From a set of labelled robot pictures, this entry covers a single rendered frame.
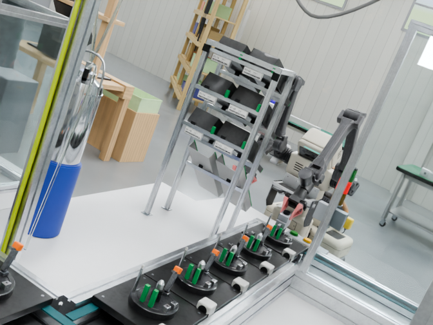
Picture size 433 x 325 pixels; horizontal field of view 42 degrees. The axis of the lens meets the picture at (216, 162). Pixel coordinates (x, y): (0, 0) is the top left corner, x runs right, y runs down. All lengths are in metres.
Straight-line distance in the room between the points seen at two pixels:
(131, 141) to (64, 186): 4.12
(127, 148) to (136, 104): 0.49
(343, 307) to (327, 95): 9.15
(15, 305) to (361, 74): 10.01
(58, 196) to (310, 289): 1.03
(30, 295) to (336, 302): 1.23
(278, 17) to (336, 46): 1.45
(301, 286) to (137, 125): 3.98
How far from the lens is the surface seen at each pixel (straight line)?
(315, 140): 3.10
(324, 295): 2.29
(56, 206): 1.98
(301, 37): 11.65
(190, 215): 2.68
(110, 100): 6.15
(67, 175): 1.94
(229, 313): 1.75
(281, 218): 2.42
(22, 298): 1.48
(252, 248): 2.21
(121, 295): 1.61
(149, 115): 6.08
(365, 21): 11.23
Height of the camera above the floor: 1.75
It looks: 13 degrees down
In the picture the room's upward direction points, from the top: 21 degrees clockwise
